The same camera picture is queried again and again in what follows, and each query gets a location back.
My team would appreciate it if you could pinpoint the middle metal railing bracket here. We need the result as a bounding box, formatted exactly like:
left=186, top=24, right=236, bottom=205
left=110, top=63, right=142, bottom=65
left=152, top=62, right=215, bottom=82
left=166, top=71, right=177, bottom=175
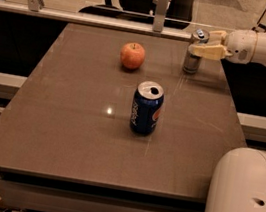
left=152, top=0, right=169, bottom=32

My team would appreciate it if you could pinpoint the silver blue Red Bull can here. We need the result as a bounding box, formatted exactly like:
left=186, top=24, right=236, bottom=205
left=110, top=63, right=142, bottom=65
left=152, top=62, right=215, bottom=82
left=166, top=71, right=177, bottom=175
left=182, top=29, right=210, bottom=74

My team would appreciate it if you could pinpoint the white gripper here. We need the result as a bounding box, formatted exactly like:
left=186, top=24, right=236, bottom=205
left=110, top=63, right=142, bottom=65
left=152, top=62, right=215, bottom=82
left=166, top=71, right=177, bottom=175
left=188, top=30, right=257, bottom=64

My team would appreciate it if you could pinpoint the black office chair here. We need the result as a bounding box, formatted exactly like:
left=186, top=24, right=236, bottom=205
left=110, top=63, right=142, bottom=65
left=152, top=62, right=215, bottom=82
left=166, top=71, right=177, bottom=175
left=80, top=0, right=194, bottom=30

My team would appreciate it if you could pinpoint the blue Pepsi can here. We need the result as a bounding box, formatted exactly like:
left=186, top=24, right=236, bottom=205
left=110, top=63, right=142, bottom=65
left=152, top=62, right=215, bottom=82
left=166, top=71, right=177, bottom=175
left=130, top=81, right=164, bottom=135

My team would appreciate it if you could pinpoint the red apple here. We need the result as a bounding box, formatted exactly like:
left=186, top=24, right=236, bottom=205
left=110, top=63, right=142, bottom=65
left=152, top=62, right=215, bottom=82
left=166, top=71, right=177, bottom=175
left=120, top=42, right=146, bottom=70

